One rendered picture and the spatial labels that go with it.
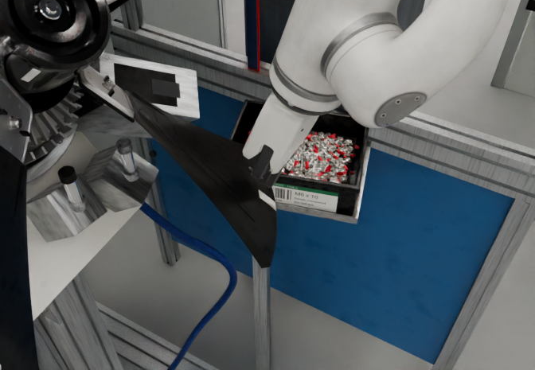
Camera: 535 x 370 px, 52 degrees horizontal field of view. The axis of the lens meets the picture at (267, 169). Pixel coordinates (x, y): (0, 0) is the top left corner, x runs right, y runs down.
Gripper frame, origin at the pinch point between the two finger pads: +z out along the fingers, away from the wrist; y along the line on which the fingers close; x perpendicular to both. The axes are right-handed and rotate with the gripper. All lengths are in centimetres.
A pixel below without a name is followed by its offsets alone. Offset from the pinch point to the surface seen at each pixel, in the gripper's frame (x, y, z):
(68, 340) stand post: -16, 19, 47
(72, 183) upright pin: -17.8, 14.9, 3.4
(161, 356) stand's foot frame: -6, -3, 96
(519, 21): 35, -176, 57
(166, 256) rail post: -24, -33, 107
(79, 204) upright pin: -16.6, 15.1, 6.8
